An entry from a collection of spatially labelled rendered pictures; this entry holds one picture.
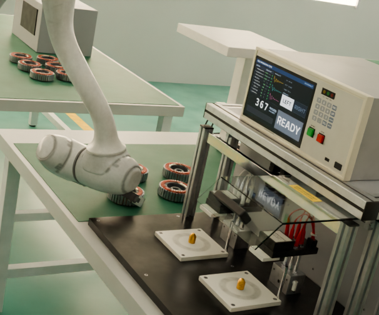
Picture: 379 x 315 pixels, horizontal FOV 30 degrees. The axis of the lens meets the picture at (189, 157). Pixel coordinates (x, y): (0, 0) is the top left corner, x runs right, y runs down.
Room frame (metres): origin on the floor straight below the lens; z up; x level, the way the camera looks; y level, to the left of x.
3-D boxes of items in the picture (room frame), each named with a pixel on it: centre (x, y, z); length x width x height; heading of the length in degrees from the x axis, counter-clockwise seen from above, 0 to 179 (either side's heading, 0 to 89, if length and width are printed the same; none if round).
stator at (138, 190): (2.05, 0.17, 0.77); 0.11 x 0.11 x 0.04
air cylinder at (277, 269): (1.66, -0.31, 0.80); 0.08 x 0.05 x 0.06; 34
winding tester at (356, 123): (1.85, -0.40, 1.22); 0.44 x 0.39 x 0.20; 34
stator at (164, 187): (2.16, 0.02, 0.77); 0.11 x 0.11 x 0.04
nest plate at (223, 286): (1.58, -0.19, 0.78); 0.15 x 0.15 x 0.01; 34
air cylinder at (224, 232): (1.86, -0.17, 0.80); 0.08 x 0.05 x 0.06; 34
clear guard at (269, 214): (1.53, -0.24, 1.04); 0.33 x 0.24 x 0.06; 124
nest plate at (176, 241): (1.78, -0.05, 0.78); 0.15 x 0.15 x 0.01; 34
